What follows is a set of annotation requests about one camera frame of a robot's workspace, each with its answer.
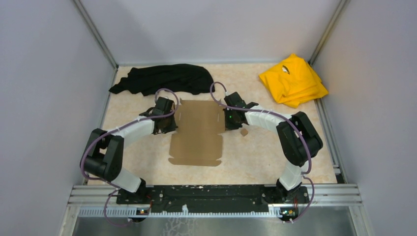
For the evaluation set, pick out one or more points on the aluminium frame rail front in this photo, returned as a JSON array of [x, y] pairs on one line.
[[100, 200]]

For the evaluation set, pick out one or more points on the right aluminium corner post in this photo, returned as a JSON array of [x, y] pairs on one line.
[[342, 5]]

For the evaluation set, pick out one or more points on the left aluminium corner post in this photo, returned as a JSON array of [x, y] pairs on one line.
[[95, 32]]

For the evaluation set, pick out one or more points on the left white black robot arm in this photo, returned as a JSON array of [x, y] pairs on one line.
[[103, 155]]

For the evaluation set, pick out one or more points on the black cloth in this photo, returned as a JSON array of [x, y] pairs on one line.
[[188, 78]]

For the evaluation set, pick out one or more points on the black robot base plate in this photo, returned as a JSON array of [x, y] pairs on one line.
[[213, 198]]

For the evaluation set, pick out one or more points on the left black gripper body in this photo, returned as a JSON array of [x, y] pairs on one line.
[[170, 124]]

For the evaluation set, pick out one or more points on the small brown cardboard cube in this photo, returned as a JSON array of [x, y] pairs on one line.
[[244, 132]]

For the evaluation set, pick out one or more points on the brown cardboard paper box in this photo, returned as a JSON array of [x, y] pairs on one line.
[[198, 140]]

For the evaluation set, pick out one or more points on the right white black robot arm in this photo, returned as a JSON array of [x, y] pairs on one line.
[[299, 139]]

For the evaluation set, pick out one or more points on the aluminium corner post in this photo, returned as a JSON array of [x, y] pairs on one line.
[[342, 5], [95, 32]]

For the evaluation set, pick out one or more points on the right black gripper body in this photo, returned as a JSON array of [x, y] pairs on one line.
[[230, 122]]

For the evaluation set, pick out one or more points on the yellow folded cloth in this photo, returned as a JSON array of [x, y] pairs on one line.
[[293, 82]]

